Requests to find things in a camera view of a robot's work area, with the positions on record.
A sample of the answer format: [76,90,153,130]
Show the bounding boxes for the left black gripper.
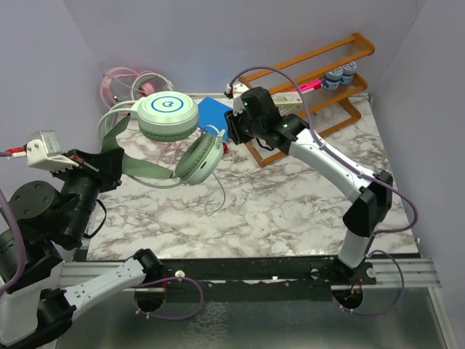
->
[52,145,126,243]

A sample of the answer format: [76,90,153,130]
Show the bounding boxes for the mint green headphones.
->
[97,91,225,187]

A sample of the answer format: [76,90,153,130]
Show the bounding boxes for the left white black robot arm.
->
[1,148,163,348]

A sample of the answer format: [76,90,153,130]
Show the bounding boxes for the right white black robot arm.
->
[225,84,393,284]

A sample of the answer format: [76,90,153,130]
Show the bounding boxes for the pink grey headphones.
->
[129,71,174,100]

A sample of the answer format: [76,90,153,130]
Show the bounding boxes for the blue notebook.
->
[198,97,233,142]

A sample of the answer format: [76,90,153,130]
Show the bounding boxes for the white green red box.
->
[271,92,303,113]

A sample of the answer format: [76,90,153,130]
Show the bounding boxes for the pink marker pen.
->
[299,79,322,93]

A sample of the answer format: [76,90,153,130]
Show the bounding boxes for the blue white jar left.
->
[322,67,344,90]

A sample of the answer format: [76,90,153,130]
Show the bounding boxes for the blue white jar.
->
[340,61,357,84]
[322,67,344,90]

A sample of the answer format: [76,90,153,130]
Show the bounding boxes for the blue white jar right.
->
[340,61,357,84]

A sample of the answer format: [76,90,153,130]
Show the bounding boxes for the wooden three-tier rack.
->
[239,33,375,167]

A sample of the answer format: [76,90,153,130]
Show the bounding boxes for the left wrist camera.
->
[3,130,79,173]

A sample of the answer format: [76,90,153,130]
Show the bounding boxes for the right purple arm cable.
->
[230,65,419,316]

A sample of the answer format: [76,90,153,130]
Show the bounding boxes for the pink headphone cable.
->
[100,65,182,164]

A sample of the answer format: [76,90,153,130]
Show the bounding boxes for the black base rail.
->
[147,255,376,302]

